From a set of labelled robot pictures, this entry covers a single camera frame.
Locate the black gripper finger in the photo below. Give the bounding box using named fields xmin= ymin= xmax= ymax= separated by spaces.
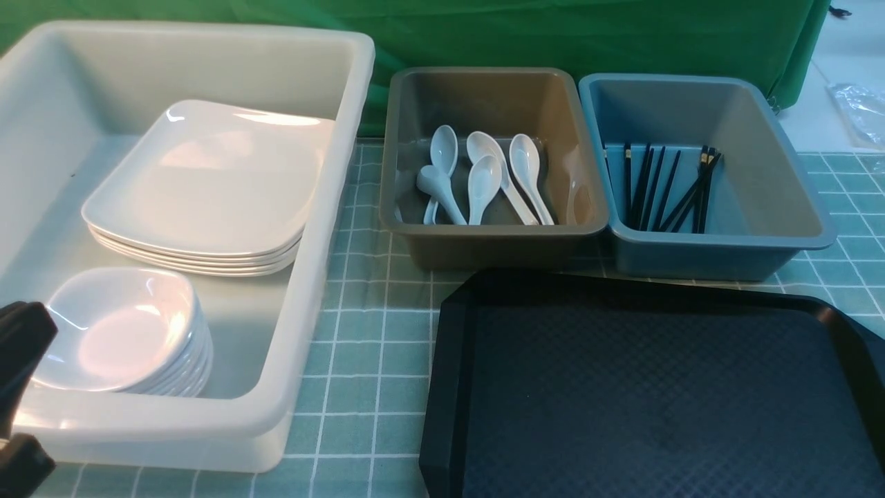
xmin=1 ymin=433 xmax=56 ymax=497

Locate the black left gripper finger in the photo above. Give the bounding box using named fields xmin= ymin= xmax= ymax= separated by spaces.
xmin=1 ymin=302 xmax=57 ymax=430

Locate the large white rice plate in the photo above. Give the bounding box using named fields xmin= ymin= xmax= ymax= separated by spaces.
xmin=80 ymin=99 xmax=336 ymax=258

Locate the bottom white square plate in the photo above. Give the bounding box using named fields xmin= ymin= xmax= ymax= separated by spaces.
xmin=104 ymin=246 xmax=299 ymax=278

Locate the top white small bowl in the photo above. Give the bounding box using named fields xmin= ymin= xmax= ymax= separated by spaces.
xmin=32 ymin=267 xmax=199 ymax=393

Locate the stack of white bowls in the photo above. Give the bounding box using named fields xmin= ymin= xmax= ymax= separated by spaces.
xmin=123 ymin=300 xmax=214 ymax=398

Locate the large white plastic bin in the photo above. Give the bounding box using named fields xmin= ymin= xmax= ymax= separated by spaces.
xmin=2 ymin=20 xmax=375 ymax=473

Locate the green grid table mat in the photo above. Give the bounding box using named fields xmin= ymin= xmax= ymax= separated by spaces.
xmin=36 ymin=139 xmax=883 ymax=497

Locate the black serving tray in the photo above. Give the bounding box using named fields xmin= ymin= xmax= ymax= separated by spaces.
xmin=418 ymin=269 xmax=884 ymax=497

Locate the brown plastic bin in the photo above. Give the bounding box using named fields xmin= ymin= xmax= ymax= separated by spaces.
xmin=379 ymin=67 xmax=609 ymax=271

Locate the black chopstick bundle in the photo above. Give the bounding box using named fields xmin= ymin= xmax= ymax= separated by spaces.
xmin=606 ymin=142 xmax=722 ymax=234

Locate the blue-grey plastic bin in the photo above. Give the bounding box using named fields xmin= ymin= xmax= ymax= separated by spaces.
xmin=577 ymin=73 xmax=837 ymax=281

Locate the green backdrop cloth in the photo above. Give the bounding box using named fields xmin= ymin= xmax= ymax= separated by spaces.
xmin=1 ymin=1 xmax=830 ymax=138

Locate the clear plastic bag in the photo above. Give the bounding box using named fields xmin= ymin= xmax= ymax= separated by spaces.
xmin=828 ymin=83 xmax=884 ymax=150

